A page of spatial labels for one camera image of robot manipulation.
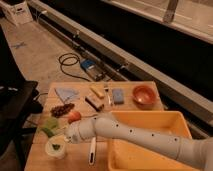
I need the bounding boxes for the green pepper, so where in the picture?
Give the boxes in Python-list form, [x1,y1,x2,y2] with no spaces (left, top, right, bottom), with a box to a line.
[52,144,61,150]

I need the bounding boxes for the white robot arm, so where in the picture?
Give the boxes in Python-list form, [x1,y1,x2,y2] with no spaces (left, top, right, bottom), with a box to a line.
[65,113,213,171]

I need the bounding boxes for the green cup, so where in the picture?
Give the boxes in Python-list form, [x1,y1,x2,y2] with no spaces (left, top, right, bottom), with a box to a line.
[41,117,59,138]

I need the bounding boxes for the white paper cup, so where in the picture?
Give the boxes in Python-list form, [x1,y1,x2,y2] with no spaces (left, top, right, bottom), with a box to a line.
[45,136,66,159]

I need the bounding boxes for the silver fork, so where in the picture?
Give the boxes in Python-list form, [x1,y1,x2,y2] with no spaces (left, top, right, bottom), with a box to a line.
[104,84,112,106]

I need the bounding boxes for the yellow block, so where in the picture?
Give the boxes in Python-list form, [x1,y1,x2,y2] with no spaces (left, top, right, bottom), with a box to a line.
[90,85,104,99]

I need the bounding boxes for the blue power device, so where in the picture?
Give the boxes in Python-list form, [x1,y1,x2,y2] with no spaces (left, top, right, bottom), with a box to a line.
[80,59,105,81]

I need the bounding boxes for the brown wooden block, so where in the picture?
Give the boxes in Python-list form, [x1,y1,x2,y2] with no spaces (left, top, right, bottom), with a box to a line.
[85,96,104,111]

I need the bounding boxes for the red bowl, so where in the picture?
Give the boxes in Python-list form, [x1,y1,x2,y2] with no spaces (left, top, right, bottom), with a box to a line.
[132,85,156,105]

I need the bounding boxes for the blue cloth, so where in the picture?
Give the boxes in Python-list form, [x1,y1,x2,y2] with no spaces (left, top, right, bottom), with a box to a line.
[55,87,79,103]

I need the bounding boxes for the orange peach fruit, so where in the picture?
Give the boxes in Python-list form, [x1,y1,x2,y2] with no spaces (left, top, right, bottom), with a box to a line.
[68,111,81,124]

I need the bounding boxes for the bunch of dark grapes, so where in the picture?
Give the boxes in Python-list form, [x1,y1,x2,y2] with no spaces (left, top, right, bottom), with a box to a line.
[50,103,74,118]

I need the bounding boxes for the yellow plastic bin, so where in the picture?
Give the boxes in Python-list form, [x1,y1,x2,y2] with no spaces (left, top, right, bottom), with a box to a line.
[108,111,199,171]

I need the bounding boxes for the black chair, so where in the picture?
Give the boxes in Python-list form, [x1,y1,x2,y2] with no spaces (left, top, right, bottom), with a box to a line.
[0,26,43,171]

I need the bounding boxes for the white cardboard box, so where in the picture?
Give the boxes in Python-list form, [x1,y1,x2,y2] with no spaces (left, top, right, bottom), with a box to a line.
[0,0,33,26]

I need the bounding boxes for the black cable coil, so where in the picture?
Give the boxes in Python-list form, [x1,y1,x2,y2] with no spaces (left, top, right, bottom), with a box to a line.
[58,52,93,83]

